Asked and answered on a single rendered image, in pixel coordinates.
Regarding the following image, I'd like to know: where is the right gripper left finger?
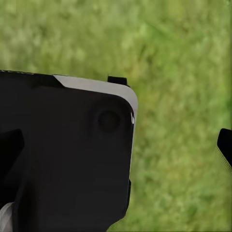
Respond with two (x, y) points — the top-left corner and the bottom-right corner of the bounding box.
(0, 129), (25, 186)

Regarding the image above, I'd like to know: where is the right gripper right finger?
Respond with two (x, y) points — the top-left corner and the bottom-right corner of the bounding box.
(217, 128), (232, 166)

